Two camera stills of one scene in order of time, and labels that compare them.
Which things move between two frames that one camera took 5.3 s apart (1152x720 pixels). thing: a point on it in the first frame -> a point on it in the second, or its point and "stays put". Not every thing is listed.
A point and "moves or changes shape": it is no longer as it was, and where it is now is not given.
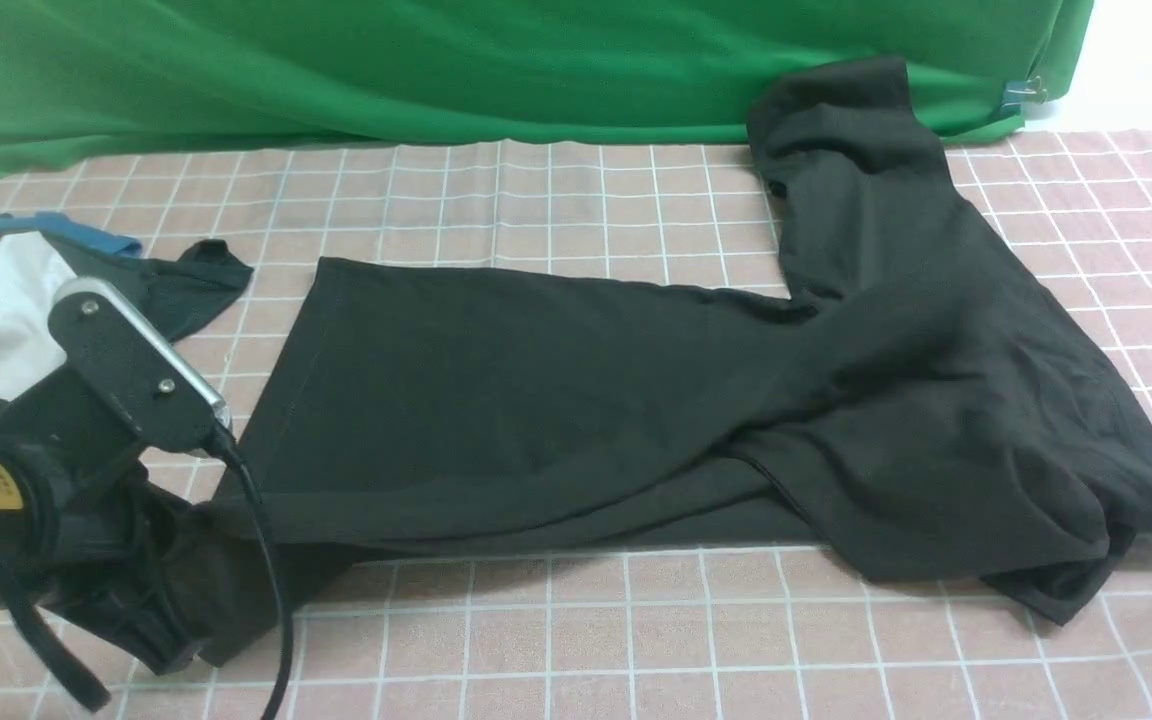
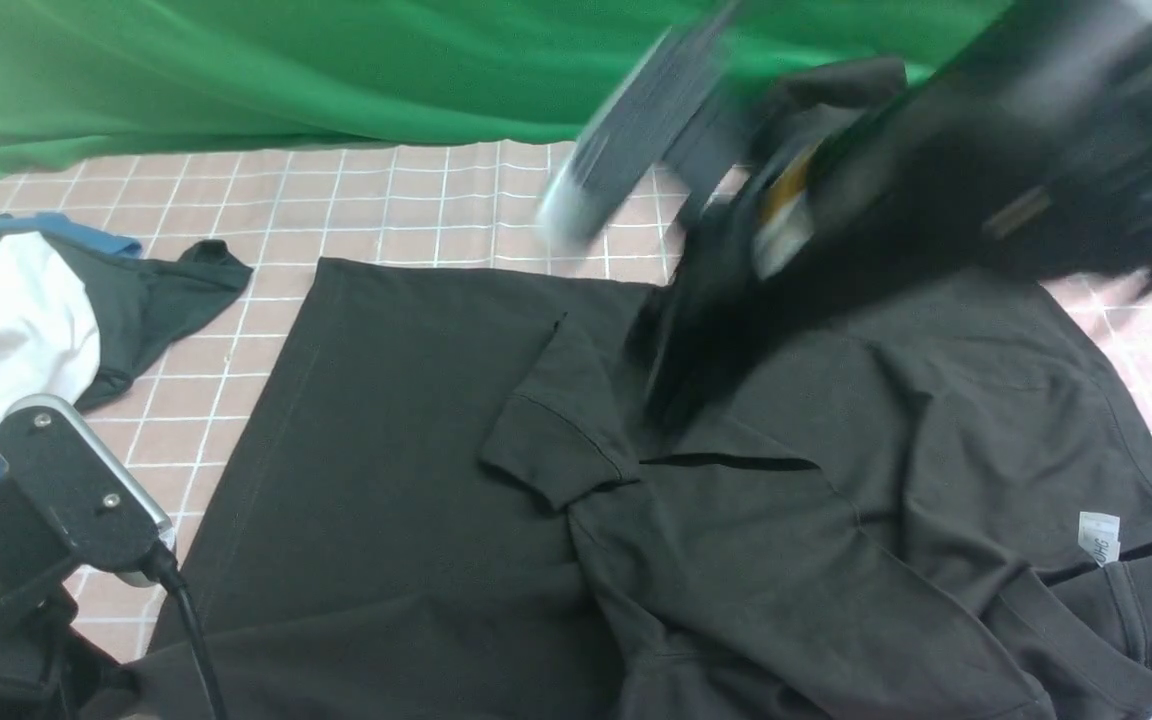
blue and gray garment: x=183 y=289 stays put
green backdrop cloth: x=24 y=85 stays put
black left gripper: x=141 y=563 -> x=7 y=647
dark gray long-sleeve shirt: x=913 y=398 moves or changes shape
